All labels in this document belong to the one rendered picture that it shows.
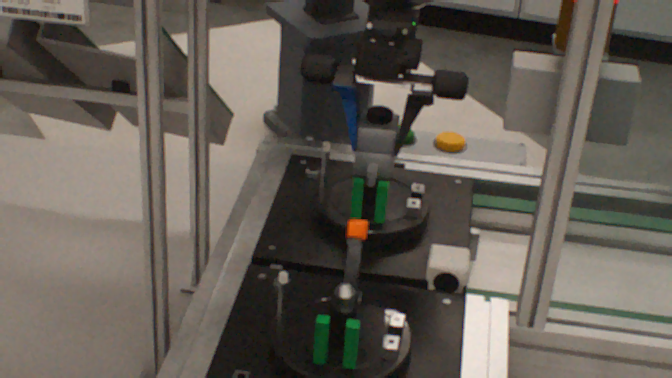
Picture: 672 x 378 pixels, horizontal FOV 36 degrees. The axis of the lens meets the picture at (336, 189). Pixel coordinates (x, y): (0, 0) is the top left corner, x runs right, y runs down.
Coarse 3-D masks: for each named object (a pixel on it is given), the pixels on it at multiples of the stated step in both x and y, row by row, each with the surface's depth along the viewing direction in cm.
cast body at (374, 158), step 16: (368, 112) 116; (384, 112) 116; (368, 128) 115; (384, 128) 115; (368, 144) 116; (384, 144) 116; (368, 160) 116; (384, 160) 116; (368, 176) 115; (384, 176) 117
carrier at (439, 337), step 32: (256, 288) 110; (320, 288) 110; (352, 288) 98; (384, 288) 111; (416, 288) 111; (256, 320) 105; (288, 320) 102; (320, 320) 95; (352, 320) 95; (384, 320) 103; (416, 320) 107; (448, 320) 107; (224, 352) 101; (256, 352) 101; (288, 352) 98; (320, 352) 96; (352, 352) 96; (384, 352) 98; (416, 352) 102; (448, 352) 103
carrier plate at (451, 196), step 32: (320, 160) 134; (288, 192) 127; (448, 192) 129; (288, 224) 121; (448, 224) 123; (256, 256) 115; (288, 256) 115; (320, 256) 115; (384, 256) 116; (416, 256) 117
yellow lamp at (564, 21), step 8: (568, 0) 93; (560, 8) 95; (568, 8) 94; (560, 16) 95; (568, 16) 94; (560, 24) 95; (568, 24) 94; (560, 32) 95; (568, 32) 94; (560, 40) 95; (560, 48) 96
